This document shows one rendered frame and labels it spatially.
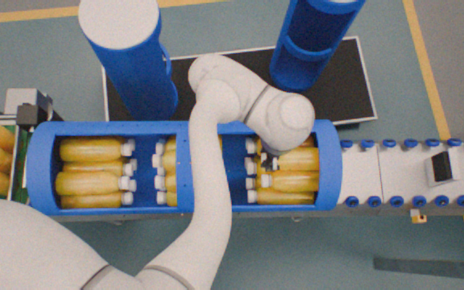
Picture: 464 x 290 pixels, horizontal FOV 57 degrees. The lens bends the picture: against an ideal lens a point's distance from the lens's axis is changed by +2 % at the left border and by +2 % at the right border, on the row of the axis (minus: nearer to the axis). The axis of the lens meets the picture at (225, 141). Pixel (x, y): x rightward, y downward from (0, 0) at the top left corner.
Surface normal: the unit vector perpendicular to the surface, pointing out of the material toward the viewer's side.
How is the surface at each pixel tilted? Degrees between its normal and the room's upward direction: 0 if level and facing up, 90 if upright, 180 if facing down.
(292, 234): 0
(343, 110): 0
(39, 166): 8
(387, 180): 0
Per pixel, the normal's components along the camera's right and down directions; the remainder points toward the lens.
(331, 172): 0.04, 0.11
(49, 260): 0.36, -0.67
